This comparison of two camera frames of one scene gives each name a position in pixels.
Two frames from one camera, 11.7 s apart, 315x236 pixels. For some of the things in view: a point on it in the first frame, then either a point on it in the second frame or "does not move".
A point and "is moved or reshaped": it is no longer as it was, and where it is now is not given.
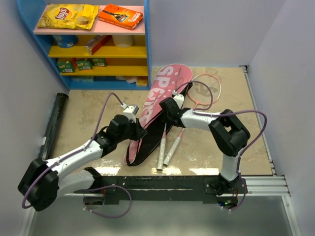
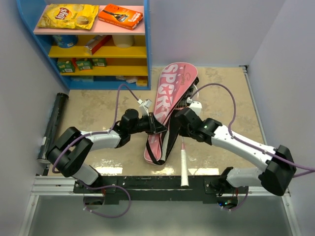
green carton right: x=99 y=62 does not move
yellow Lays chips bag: x=69 y=16 does not move
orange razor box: x=121 y=16 does not move
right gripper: x=166 y=119 to x=182 y=132
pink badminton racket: x=204 y=89 to x=188 y=101
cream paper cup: x=123 y=41 does not move
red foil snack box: x=93 y=45 does not move
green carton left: x=66 y=67 does not move
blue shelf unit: x=96 y=47 does not move
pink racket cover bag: x=173 y=79 is moved or reshaped
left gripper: x=140 y=132 to x=154 y=126
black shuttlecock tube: x=52 y=125 does not move
